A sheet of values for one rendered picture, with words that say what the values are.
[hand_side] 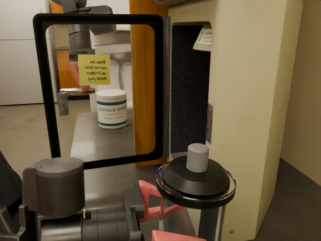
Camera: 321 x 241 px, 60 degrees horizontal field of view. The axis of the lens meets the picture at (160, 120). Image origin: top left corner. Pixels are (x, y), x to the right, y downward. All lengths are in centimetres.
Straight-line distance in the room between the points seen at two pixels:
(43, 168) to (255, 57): 36
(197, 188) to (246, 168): 22
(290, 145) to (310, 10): 42
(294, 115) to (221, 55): 59
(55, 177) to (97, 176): 52
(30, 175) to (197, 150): 21
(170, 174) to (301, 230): 42
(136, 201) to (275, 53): 32
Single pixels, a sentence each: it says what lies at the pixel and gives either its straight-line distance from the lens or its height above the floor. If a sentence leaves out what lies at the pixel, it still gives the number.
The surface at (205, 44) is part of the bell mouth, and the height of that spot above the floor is 133.
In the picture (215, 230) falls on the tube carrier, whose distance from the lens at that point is 40.
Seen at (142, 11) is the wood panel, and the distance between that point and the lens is 80.
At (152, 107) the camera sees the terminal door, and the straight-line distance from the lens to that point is 76.
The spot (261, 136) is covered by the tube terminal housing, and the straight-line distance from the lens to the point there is 54.
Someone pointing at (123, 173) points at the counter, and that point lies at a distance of 86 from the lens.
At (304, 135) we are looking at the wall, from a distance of 98.
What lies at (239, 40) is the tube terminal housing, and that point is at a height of 134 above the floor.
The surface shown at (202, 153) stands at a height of 121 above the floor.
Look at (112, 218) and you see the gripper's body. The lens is 39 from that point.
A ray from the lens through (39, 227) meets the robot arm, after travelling 39.
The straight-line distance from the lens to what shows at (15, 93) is 561.
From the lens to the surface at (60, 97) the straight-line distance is 71.
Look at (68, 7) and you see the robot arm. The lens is 80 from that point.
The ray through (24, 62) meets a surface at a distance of 547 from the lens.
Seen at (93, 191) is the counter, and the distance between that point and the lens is 80.
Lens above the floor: 136
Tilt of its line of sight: 19 degrees down
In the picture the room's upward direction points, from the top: straight up
